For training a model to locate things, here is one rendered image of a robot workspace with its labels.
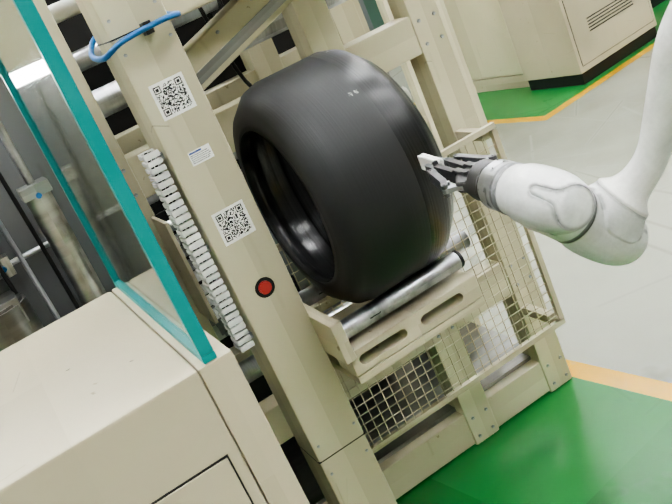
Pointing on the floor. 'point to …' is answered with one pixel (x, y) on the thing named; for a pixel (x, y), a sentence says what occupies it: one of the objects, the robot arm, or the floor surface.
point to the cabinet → (575, 37)
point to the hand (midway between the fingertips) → (431, 164)
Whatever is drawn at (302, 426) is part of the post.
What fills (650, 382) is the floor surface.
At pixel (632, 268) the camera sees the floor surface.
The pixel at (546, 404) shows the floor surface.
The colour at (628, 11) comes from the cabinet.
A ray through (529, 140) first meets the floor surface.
